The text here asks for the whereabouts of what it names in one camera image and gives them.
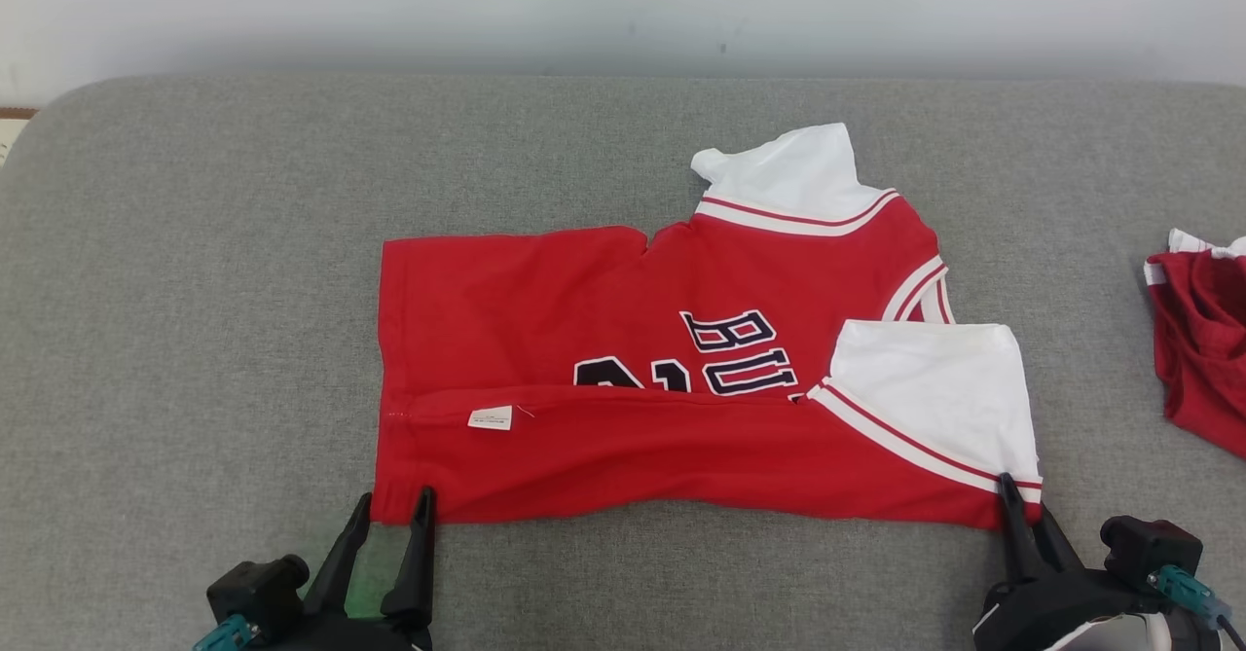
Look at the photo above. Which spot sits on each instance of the grey fabric sofa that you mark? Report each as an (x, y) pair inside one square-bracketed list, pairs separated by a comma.
[(195, 340)]

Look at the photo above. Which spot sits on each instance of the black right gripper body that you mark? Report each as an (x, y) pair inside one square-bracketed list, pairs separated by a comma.
[(1051, 607)]

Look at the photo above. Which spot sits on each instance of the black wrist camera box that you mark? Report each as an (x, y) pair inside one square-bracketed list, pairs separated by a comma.
[(255, 593), (1149, 546)]

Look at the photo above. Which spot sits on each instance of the cream perforated laundry basket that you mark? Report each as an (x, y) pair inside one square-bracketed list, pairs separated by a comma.
[(8, 135)]

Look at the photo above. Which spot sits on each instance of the red and white basketball jersey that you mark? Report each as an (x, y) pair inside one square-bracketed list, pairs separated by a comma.
[(584, 320)]

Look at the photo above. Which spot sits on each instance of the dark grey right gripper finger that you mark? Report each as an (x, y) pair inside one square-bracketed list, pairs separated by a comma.
[(1054, 549), (1017, 534)]

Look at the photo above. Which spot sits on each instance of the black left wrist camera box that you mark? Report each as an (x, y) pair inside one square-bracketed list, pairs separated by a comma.
[(255, 593)]

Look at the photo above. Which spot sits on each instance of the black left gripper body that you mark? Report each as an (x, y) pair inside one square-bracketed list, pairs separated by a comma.
[(360, 636)]

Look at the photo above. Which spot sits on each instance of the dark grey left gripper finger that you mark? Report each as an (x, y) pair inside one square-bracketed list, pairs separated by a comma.
[(414, 573), (343, 573)]

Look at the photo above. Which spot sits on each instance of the crumpled dark red garment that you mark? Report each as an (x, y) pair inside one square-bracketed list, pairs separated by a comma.
[(1207, 340)]

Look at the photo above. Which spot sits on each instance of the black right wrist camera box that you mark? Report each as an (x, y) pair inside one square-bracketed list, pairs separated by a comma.
[(1149, 546)]

